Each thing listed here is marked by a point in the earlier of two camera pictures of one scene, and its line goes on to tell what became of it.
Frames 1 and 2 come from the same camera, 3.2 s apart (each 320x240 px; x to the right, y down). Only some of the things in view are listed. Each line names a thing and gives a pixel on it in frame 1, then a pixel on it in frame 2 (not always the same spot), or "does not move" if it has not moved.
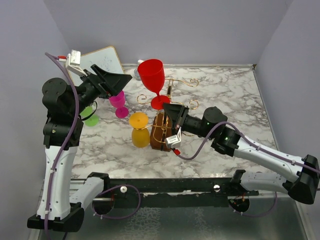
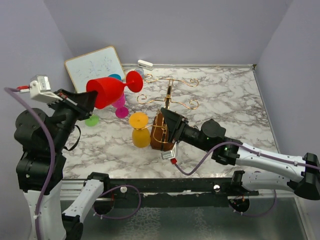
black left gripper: (107, 84) -> (85, 100)
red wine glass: (151, 72) -> (110, 90)
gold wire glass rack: (161, 123) does not move
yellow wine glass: (140, 134) does not move
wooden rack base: (161, 130) does not move
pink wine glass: (118, 101) does not move
